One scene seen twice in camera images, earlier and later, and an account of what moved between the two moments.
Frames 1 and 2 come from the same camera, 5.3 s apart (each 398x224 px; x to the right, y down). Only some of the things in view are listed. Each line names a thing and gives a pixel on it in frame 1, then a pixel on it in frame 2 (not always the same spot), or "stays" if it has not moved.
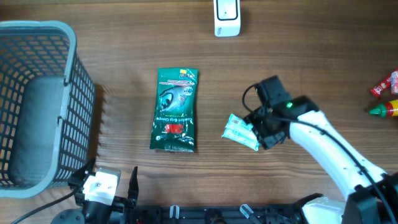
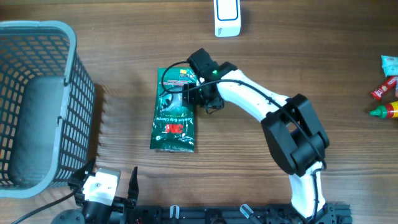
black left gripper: [119, 203] stays
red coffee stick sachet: [377, 90] stays
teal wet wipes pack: [240, 131] -> [390, 65]
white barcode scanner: [227, 18] stays
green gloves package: [173, 122] stays
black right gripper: [267, 140] -> [189, 96]
